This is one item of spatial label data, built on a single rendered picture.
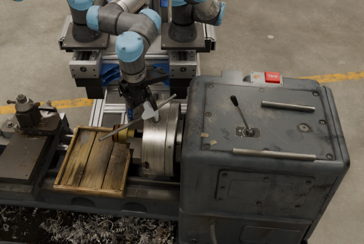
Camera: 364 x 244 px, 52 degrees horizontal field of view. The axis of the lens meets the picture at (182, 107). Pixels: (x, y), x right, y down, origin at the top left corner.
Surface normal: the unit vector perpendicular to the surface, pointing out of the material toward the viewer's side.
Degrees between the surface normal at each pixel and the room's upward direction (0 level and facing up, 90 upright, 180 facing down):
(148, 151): 61
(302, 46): 0
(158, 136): 39
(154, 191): 0
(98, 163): 0
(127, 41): 13
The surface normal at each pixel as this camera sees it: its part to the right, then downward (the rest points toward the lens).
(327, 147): 0.01, -0.70
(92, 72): 0.01, 0.71
